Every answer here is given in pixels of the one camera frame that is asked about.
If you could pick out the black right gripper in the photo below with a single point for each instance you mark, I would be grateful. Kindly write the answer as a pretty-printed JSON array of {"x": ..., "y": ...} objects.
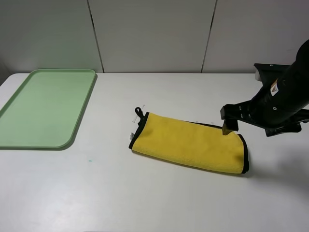
[{"x": 280, "y": 113}]

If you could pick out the yellow towel with black trim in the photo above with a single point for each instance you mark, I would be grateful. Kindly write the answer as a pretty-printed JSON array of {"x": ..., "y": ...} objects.
[{"x": 191, "y": 144}]

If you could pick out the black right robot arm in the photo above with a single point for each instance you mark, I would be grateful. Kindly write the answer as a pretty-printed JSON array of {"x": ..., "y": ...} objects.
[{"x": 296, "y": 76}]

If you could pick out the light green plastic tray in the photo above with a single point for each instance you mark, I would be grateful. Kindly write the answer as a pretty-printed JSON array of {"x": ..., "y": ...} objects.
[{"x": 46, "y": 110}]

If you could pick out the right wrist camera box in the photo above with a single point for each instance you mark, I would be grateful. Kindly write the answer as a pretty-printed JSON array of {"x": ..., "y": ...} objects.
[{"x": 269, "y": 72}]

